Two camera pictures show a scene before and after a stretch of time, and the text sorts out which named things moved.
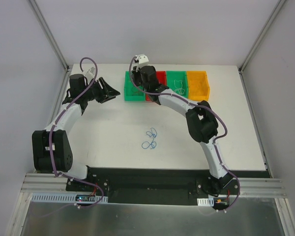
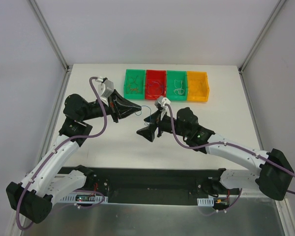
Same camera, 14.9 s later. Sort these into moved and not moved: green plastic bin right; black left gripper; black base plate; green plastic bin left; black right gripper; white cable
Moved: black right gripper; black left gripper
Not moved: black base plate; white cable; green plastic bin left; green plastic bin right
